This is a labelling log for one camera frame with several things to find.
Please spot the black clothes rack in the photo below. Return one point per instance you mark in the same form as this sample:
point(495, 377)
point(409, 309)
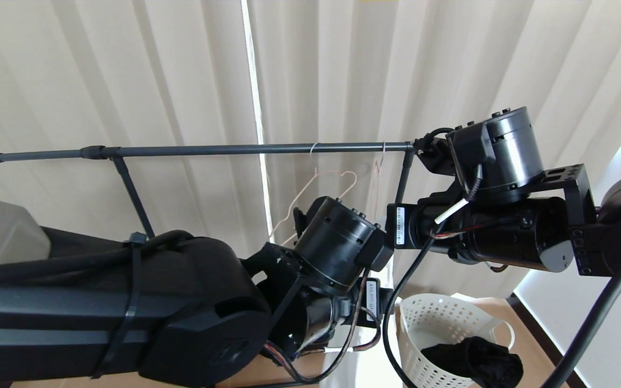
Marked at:
point(208, 150)

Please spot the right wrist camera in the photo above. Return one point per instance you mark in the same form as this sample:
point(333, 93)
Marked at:
point(434, 153)

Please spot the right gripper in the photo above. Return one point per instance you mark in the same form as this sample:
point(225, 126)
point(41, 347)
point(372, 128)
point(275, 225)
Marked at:
point(504, 231)

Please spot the pink clothes hanger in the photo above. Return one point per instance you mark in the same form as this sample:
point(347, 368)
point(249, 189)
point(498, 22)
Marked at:
point(310, 186)
point(378, 183)

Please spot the black garment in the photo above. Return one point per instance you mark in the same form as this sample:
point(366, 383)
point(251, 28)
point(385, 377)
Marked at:
point(477, 361)

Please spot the white laundry basket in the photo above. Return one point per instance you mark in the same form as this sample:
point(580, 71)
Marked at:
point(440, 318)

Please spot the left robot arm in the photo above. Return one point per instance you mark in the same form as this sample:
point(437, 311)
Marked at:
point(127, 312)

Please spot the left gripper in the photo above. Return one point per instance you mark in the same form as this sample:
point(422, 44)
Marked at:
point(316, 323)

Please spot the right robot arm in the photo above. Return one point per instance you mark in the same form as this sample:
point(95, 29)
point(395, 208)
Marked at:
point(504, 151)

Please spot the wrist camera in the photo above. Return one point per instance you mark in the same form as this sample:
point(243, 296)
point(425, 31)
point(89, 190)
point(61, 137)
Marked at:
point(434, 153)
point(299, 222)

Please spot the white curtain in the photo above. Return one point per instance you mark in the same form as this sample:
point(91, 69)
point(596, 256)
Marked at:
point(127, 81)

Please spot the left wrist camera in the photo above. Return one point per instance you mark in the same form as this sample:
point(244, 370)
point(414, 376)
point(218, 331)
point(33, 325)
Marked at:
point(299, 222)

